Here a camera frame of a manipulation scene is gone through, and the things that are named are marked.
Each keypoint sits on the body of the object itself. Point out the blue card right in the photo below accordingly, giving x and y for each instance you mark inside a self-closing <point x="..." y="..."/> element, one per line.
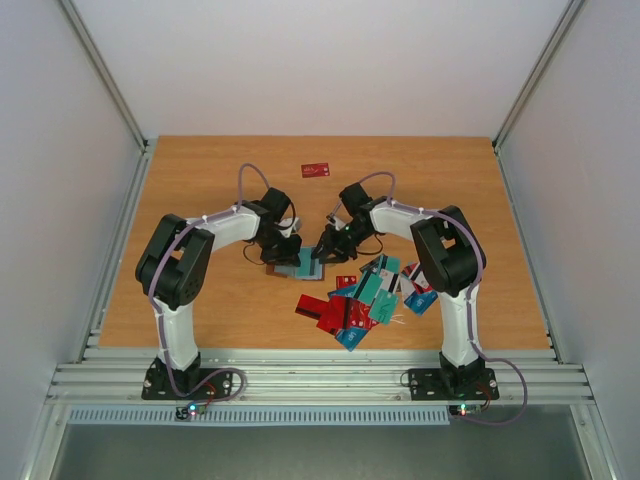
<point x="419" y="303"/>

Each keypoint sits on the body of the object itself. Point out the teal card bottom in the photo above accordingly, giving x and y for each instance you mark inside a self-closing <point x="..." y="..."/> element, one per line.
<point x="367" y="288"/>

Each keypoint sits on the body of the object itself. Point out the teal card with stripe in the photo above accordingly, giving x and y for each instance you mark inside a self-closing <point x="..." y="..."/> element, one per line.
<point x="309" y="270"/>

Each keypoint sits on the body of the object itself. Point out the white card with stripe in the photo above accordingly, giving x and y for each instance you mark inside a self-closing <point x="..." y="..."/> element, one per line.
<point x="413" y="272"/>

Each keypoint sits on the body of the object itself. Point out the blue card bottom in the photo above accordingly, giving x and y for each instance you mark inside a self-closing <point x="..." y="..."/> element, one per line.
<point x="351" y="337"/>

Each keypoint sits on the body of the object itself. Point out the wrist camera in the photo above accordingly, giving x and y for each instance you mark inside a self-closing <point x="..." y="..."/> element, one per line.
<point x="335" y="222"/>
<point x="293" y="228"/>

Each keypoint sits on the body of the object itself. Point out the frame post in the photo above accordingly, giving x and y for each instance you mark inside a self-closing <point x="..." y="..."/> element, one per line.
<point x="81" y="31"/>
<point x="552" y="45"/>

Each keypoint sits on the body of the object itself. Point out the left circuit board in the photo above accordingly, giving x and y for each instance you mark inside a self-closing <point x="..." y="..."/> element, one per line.
<point x="191" y="411"/>

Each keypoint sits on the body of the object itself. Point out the grey slotted cable duct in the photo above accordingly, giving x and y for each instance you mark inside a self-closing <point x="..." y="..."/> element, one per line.
<point x="260" y="416"/>

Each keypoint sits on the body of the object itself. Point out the small red card top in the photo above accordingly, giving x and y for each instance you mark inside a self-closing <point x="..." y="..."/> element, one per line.
<point x="343" y="281"/>

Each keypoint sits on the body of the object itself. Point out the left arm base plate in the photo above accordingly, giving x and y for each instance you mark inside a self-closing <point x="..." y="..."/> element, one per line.
<point x="220" y="382"/>

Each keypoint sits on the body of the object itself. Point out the left frame post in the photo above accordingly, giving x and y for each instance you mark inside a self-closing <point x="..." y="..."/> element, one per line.
<point x="81" y="31"/>

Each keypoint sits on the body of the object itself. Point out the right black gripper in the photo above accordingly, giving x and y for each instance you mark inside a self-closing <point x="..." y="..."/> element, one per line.
<point x="338" y="240"/>

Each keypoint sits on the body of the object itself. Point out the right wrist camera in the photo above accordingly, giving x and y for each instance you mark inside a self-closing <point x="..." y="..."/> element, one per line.
<point x="335" y="222"/>

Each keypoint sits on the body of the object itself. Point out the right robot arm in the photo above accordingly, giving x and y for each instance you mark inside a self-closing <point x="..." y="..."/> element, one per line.
<point x="449" y="257"/>

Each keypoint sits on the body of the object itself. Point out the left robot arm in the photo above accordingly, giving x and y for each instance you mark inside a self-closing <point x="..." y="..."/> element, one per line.
<point x="172" y="271"/>

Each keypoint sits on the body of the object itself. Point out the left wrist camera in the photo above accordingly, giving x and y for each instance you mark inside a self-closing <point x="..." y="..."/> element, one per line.
<point x="293" y="228"/>

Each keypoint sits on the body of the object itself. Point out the right frame post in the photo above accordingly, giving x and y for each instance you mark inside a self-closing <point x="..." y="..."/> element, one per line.
<point x="552" y="45"/>

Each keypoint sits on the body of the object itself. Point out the blue card centre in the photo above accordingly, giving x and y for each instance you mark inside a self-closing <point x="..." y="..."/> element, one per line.
<point x="347" y="291"/>

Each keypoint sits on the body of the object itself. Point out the circuit board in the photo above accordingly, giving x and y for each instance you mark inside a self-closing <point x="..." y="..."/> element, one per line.
<point x="465" y="410"/>
<point x="191" y="411"/>

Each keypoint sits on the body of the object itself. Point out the right circuit board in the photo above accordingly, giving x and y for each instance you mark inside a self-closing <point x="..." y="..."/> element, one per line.
<point x="465" y="410"/>

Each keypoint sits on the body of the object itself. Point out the blue card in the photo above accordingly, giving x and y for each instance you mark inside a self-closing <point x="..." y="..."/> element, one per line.
<point x="419" y="303"/>
<point x="351" y="337"/>
<point x="347" y="291"/>

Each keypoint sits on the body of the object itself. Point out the aluminium frame rails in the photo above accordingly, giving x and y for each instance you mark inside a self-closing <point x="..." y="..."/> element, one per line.
<point x="315" y="377"/>

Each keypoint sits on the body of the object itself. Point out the dark red striped card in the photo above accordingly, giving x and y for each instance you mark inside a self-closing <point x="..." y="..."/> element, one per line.
<point x="311" y="307"/>

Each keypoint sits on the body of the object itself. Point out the brown leather card holder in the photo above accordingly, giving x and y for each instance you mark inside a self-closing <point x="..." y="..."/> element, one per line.
<point x="283" y="271"/>

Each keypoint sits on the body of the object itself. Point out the red card left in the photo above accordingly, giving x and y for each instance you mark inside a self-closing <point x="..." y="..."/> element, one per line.
<point x="336" y="317"/>

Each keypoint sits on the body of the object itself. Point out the red VIP card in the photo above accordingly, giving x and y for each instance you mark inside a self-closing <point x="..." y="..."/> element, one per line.
<point x="359" y="316"/>

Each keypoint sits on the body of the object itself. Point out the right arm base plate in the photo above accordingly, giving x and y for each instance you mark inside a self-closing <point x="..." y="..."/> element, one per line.
<point x="431" y="384"/>

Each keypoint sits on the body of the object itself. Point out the lone red card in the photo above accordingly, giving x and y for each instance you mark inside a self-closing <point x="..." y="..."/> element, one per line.
<point x="315" y="170"/>

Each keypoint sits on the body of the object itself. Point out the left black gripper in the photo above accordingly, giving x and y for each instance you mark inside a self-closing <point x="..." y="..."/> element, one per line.
<point x="289" y="257"/>

